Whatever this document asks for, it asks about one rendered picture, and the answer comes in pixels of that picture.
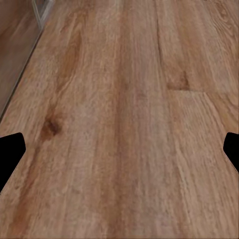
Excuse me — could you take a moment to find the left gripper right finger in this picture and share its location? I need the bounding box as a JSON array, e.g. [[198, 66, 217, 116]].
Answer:
[[223, 132, 239, 173]]

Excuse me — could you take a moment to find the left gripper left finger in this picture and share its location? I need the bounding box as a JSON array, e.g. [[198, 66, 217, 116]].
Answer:
[[0, 132, 26, 192]]

